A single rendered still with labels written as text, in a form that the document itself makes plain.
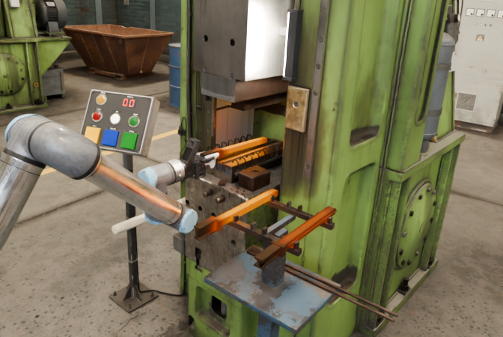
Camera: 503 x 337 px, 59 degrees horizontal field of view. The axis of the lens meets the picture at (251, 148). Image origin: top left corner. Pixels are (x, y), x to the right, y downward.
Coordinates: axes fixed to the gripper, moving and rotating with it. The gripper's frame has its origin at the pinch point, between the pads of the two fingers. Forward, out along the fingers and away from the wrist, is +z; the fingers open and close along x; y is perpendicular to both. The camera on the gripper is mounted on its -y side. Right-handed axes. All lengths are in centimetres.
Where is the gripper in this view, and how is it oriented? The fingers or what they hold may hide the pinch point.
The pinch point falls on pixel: (215, 152)
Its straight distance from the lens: 188.1
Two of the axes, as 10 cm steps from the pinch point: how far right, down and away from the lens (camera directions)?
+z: 6.6, -2.3, 7.1
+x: 7.5, 2.6, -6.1
